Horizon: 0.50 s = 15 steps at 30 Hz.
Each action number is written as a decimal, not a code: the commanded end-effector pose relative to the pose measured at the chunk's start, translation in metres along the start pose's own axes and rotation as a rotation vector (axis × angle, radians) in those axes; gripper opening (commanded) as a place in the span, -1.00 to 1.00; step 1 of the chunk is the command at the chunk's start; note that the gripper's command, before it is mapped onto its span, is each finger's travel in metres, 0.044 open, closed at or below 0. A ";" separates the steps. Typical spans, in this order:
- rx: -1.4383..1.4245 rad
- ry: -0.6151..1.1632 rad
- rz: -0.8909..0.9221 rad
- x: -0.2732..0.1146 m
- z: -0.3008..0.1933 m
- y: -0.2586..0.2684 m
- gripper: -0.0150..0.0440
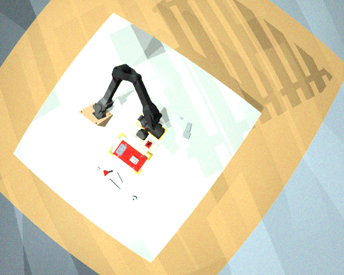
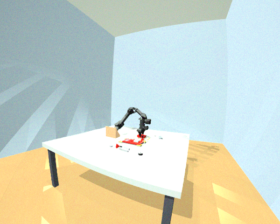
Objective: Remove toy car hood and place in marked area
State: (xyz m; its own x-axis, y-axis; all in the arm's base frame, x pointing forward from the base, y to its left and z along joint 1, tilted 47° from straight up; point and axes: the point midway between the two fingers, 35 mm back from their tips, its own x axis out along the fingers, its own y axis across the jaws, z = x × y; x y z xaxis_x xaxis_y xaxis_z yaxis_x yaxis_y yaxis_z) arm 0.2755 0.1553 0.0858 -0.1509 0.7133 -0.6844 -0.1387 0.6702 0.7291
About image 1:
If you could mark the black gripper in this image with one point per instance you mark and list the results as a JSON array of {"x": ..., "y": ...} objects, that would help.
[{"x": 143, "y": 133}]

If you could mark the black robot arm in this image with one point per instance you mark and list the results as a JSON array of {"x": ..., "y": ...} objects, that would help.
[{"x": 150, "y": 117}]

